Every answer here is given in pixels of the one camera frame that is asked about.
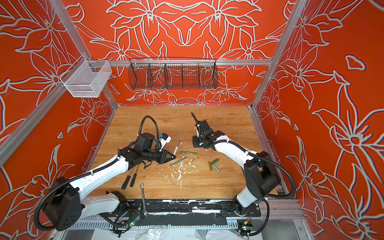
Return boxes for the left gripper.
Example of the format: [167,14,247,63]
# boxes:
[143,147,177,164]

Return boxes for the beige pen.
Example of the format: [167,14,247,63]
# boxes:
[173,140,181,155]

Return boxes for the dark green pen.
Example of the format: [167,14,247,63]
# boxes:
[170,157,188,167]
[179,151,199,155]

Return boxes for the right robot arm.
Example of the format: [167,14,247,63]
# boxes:
[191,113,297,215]

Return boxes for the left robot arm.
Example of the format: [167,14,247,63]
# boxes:
[34,128,176,231]

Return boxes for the beige pen cap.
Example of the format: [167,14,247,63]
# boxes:
[190,157,199,165]

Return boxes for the dark green pen cap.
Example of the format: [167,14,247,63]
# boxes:
[211,159,220,165]

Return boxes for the light green cap right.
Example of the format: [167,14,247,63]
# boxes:
[212,165,221,173]

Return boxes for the metal wrench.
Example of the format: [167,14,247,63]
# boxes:
[140,183,148,217]

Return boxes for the black screwdriver right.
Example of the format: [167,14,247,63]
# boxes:
[130,165,139,188]

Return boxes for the black screwdriver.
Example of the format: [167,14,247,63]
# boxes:
[122,168,134,190]
[130,165,139,188]

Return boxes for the black screwdriver left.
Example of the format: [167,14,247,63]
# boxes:
[122,168,134,190]

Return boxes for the clear plastic bin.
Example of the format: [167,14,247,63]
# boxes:
[60,60,112,98]

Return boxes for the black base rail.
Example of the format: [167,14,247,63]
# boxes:
[100,197,262,218]

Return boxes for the black wire basket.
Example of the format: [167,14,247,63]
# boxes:
[128,58,219,90]

